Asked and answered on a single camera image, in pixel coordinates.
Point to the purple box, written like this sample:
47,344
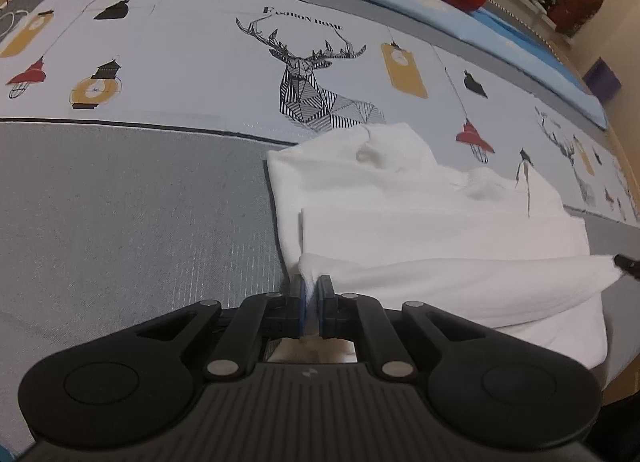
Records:
602,80

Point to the grey printed bed sheet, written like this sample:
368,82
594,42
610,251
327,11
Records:
150,192

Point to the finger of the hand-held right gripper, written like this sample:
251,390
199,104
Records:
629,264

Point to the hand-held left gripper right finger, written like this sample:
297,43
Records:
325,309

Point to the white long-sleeve shirt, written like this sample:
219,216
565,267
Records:
400,222

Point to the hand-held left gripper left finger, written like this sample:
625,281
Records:
298,307

